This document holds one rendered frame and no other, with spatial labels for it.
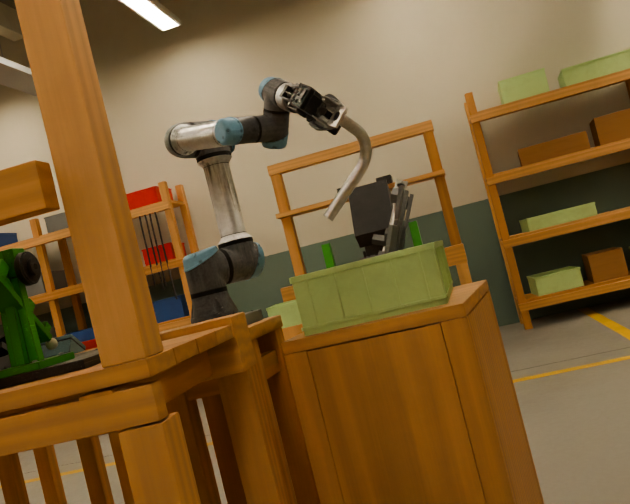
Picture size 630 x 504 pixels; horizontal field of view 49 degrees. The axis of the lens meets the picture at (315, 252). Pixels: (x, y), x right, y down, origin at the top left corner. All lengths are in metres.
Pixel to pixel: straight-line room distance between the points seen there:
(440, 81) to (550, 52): 1.07
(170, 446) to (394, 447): 0.77
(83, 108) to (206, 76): 6.39
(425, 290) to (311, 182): 5.42
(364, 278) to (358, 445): 0.45
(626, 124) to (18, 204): 5.97
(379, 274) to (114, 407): 0.86
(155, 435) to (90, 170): 0.50
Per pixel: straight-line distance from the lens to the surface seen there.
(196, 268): 2.18
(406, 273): 1.91
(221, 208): 2.28
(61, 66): 1.42
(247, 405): 1.91
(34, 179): 1.35
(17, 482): 2.47
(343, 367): 1.92
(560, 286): 6.62
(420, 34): 7.39
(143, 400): 1.34
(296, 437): 2.31
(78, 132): 1.38
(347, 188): 1.81
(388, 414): 1.92
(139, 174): 7.89
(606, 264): 6.71
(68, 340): 2.09
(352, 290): 1.94
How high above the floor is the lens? 0.96
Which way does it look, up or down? 2 degrees up
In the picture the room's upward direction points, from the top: 14 degrees counter-clockwise
